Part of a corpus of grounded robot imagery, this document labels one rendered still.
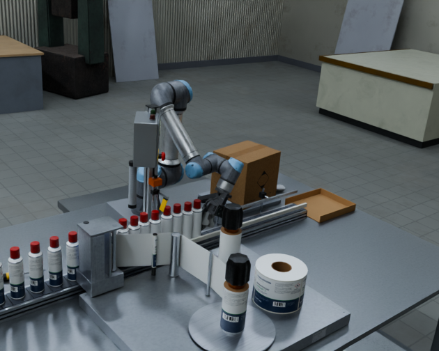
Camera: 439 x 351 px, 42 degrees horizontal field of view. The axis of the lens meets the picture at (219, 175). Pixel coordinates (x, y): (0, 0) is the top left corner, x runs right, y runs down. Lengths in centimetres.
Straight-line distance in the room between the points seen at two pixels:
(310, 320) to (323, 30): 953
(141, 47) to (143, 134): 736
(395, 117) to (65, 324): 601
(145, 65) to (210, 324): 783
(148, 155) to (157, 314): 63
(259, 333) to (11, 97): 600
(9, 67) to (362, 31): 591
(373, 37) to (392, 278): 786
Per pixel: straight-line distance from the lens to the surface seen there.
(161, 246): 231
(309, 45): 1166
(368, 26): 1034
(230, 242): 231
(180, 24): 1054
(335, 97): 816
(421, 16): 1015
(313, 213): 313
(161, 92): 261
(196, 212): 253
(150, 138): 228
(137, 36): 959
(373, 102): 777
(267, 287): 215
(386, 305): 248
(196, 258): 225
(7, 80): 756
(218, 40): 1113
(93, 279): 220
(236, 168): 256
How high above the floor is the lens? 214
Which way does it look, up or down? 22 degrees down
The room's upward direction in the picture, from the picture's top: 5 degrees clockwise
